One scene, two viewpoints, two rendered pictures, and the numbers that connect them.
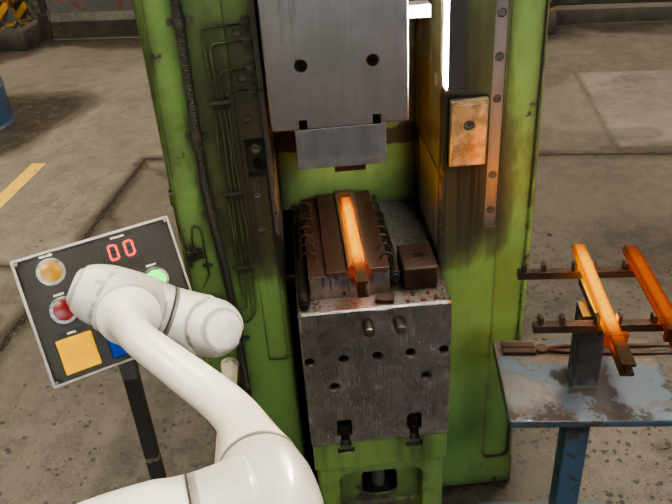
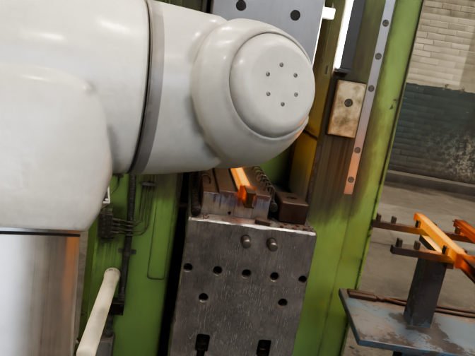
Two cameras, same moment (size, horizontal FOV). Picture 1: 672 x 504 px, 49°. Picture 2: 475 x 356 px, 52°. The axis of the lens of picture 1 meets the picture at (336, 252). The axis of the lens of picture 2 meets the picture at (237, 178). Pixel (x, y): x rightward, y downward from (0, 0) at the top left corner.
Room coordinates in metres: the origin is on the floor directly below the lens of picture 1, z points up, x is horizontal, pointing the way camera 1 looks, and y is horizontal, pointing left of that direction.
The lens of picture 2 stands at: (0.11, 0.11, 1.36)
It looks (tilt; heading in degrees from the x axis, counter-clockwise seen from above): 13 degrees down; 355
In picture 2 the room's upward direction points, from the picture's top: 9 degrees clockwise
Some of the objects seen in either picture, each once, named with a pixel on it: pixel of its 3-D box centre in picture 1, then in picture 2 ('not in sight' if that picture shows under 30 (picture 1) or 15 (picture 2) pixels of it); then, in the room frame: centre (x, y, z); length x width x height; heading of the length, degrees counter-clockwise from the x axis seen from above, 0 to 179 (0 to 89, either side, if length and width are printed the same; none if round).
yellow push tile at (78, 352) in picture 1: (78, 352); not in sight; (1.23, 0.56, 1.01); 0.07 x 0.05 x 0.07; 118
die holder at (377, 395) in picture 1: (365, 314); (233, 258); (1.72, -0.07, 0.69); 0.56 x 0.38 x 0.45; 3
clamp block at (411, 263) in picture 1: (416, 265); (290, 207); (1.56, -0.20, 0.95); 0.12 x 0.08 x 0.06; 3
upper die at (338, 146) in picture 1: (334, 113); not in sight; (1.70, -0.02, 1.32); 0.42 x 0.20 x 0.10; 3
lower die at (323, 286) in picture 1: (341, 239); (230, 184); (1.70, -0.02, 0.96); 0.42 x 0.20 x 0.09; 3
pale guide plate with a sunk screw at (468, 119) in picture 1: (467, 132); (346, 109); (1.64, -0.34, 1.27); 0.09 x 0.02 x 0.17; 93
